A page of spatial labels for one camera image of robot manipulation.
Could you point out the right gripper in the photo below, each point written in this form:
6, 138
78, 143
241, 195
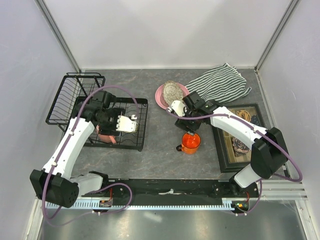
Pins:
183, 123

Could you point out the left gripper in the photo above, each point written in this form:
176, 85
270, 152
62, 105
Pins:
112, 130

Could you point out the orange mug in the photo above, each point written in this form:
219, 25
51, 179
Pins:
189, 144

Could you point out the speckled grey plate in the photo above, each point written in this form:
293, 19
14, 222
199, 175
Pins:
172, 92

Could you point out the pink plate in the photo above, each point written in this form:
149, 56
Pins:
160, 99

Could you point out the patterned small bowl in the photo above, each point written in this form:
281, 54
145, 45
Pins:
133, 126

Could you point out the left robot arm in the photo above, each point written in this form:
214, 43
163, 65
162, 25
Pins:
53, 183

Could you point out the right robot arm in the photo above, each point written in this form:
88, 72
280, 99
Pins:
268, 149

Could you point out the pink mug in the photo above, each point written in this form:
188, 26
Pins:
105, 138

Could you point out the black glass-lid display box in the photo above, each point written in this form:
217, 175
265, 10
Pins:
228, 162

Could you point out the floral rolled tie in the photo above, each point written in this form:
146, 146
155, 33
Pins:
239, 148

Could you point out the tan rolled tie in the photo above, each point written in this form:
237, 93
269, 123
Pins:
245, 115

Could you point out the striped towel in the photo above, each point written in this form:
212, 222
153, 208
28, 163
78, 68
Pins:
222, 84

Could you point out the blue rolled tie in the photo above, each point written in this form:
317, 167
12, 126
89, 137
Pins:
255, 120

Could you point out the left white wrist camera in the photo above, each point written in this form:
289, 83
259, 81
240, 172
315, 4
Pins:
123, 122

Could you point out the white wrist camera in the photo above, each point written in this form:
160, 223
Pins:
123, 122
177, 107

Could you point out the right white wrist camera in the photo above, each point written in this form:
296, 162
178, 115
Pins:
177, 107

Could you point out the black wire dish rack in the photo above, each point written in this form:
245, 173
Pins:
72, 92

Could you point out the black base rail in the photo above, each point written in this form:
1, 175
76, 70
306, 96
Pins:
182, 192

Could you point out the white cable duct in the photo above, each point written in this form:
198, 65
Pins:
90, 204

